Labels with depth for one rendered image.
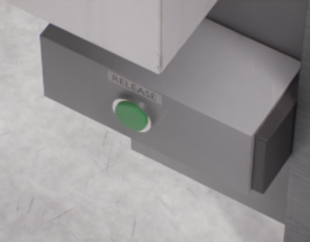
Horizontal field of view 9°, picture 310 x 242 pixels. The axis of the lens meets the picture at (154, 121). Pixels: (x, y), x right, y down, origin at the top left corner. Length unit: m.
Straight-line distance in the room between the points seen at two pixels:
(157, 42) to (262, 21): 0.23
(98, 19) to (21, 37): 1.77
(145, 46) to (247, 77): 0.22
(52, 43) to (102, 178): 1.38
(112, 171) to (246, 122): 1.44
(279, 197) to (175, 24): 0.41
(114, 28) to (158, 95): 0.20
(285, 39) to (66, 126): 1.47
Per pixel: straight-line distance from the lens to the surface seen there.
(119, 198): 2.85
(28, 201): 2.85
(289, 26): 1.47
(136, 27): 1.27
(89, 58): 1.49
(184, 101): 1.46
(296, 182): 1.54
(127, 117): 1.50
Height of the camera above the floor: 2.34
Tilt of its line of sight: 53 degrees down
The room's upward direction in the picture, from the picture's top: straight up
